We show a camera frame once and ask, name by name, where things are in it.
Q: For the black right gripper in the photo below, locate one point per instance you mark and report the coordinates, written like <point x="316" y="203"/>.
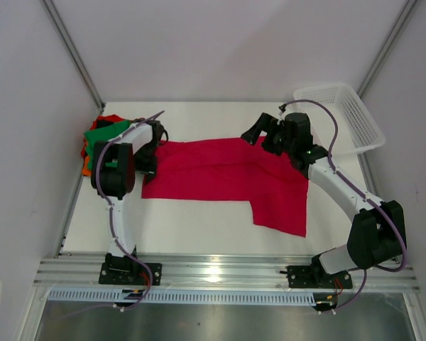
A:
<point x="270" y="131"/>

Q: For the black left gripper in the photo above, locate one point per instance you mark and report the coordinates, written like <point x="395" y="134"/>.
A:
<point x="148" y="169"/>

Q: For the crimson t shirt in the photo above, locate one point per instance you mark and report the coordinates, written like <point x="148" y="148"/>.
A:
<point x="233" y="170"/>

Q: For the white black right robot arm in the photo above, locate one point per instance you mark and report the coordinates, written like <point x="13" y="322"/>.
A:
<point x="377" y="231"/>

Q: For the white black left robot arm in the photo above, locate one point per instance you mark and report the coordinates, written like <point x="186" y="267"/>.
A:
<point x="116" y="160"/>

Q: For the green folded t shirt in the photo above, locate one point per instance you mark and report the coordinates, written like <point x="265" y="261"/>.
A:
<point x="103" y="133"/>

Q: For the red folded t shirt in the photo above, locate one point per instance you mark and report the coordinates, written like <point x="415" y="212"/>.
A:
<point x="106" y="119"/>

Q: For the white plastic basket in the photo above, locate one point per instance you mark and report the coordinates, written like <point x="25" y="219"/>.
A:
<point x="357" y="130"/>

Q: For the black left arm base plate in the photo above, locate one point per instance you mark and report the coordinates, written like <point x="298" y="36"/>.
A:
<point x="135" y="276"/>

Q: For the aluminium front rail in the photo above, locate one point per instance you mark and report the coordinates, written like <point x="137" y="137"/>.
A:
<point x="213" y="272"/>

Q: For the white slotted cable duct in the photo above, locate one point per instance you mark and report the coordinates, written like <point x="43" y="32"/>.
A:
<point x="183" y="296"/>

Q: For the left aluminium corner post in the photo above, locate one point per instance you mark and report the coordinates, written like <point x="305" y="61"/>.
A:
<point x="66" y="38"/>

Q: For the aluminium corner post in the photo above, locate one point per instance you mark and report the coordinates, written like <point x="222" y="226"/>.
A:
<point x="66" y="38"/>
<point x="396" y="30"/>

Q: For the right aluminium corner post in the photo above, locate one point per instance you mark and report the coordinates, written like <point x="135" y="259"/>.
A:
<point x="396" y="30"/>

